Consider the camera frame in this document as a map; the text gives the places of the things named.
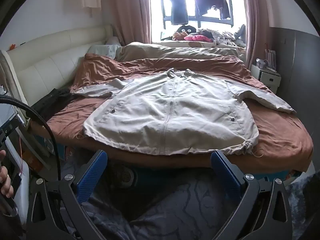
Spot beige jacket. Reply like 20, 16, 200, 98
77, 69, 293, 155

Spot clothes pile on sill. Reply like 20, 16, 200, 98
197, 24, 246, 48

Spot person left hand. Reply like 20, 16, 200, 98
0, 165, 14, 198

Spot patterned grey trousers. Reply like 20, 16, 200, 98
82, 174, 235, 239

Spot brown bed sheet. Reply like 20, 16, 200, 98
47, 53, 313, 173

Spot black garment on bed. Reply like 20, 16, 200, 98
31, 87, 79, 121

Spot white nightstand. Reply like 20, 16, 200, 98
250, 64, 281, 94

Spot cream padded headboard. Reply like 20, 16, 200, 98
1, 24, 113, 106

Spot light green pillow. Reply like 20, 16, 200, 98
87, 44, 120, 59

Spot beige duvet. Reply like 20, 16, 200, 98
116, 42, 246, 62

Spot pink cloth on sill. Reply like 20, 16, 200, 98
184, 35, 212, 42

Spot right pink curtain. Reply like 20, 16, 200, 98
244, 0, 269, 68

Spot pink curtain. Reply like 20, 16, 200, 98
244, 0, 269, 68
106, 0, 151, 45

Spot stuffed toy on sill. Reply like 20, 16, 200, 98
172, 25, 197, 41

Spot left pink curtain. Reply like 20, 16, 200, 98
106, 0, 151, 45

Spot black cable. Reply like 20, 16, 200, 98
0, 96, 62, 182

